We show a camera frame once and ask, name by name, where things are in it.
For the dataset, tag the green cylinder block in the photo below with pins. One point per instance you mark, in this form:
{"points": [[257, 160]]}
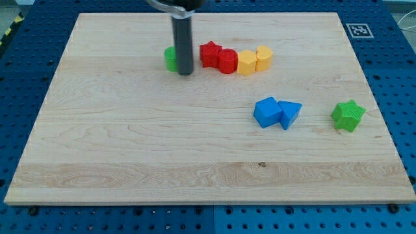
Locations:
{"points": [[170, 59]]}

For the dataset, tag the blue cube block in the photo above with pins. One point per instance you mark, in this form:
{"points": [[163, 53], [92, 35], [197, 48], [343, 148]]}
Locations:
{"points": [[267, 112]]}

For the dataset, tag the red cylinder block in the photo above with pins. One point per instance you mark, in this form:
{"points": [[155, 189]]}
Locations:
{"points": [[227, 61]]}

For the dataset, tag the red star block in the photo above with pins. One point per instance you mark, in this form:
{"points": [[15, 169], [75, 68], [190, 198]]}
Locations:
{"points": [[209, 54]]}

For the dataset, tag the yellow hexagon block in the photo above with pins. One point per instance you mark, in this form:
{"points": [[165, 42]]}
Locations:
{"points": [[246, 62]]}

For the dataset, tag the wooden board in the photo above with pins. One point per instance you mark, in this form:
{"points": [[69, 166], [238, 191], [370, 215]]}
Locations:
{"points": [[117, 128]]}

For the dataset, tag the blue triangle block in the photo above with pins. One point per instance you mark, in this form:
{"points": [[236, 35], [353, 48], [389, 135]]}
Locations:
{"points": [[290, 111]]}

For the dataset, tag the yellow heart block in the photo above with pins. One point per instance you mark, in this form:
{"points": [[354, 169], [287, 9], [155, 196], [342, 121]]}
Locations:
{"points": [[264, 56]]}

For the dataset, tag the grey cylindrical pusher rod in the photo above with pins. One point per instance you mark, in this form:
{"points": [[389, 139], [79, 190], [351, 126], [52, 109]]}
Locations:
{"points": [[182, 35]]}

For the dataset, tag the green star block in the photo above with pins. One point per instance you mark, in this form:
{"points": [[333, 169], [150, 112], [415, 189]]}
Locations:
{"points": [[347, 115]]}

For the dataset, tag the white fiducial marker tag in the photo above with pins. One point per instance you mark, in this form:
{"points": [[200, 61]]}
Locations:
{"points": [[359, 30]]}

